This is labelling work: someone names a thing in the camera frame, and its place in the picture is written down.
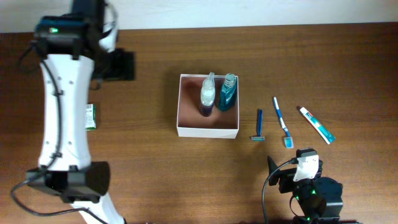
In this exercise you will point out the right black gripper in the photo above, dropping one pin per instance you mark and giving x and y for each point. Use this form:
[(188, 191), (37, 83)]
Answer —
[(287, 177)]

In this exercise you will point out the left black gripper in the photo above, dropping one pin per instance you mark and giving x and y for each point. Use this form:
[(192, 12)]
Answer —
[(122, 66)]

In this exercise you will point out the blue white toothbrush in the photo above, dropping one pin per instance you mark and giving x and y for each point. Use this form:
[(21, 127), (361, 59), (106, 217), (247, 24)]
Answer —
[(288, 140)]

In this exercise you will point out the blue disposable razor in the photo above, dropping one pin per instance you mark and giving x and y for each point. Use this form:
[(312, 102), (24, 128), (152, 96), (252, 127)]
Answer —
[(258, 136)]

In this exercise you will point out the green white soap box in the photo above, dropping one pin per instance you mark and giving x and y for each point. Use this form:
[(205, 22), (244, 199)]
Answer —
[(90, 121)]

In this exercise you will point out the white teal toothpaste tube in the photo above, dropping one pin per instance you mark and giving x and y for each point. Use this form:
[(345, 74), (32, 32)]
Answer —
[(321, 130)]

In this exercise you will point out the clear purple spray bottle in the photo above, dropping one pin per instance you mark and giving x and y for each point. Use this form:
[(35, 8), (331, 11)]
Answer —
[(207, 95)]

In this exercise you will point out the teal mouthwash bottle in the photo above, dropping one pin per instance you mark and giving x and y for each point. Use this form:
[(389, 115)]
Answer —
[(227, 94)]

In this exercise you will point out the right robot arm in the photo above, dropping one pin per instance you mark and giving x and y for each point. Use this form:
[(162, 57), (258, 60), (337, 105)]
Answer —
[(319, 197)]

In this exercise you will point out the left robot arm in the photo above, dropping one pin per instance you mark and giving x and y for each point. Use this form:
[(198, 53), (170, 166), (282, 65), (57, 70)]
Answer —
[(74, 49)]

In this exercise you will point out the white open cardboard box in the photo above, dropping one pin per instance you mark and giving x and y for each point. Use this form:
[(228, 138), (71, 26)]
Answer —
[(190, 122)]

